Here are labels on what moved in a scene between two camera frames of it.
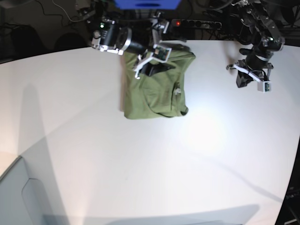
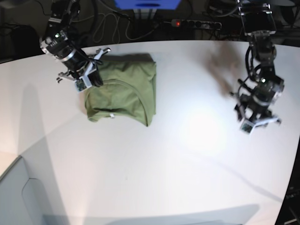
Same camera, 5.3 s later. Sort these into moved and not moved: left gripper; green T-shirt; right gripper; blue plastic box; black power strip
Moved: green T-shirt; left gripper; right gripper
Not moved: blue plastic box; black power strip
